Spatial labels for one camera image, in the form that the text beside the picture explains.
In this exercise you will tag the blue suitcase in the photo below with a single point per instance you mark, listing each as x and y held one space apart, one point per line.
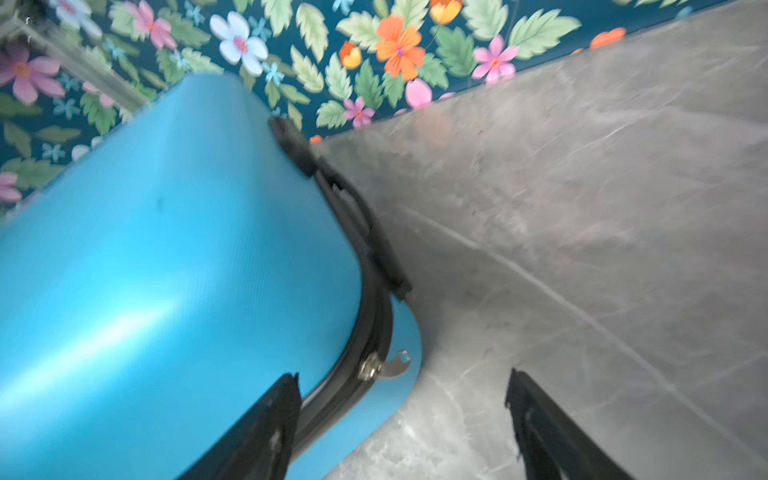
159 287

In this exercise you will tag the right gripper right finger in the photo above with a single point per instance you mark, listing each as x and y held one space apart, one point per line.
551 444

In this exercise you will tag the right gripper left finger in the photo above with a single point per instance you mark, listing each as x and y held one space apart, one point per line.
259 445

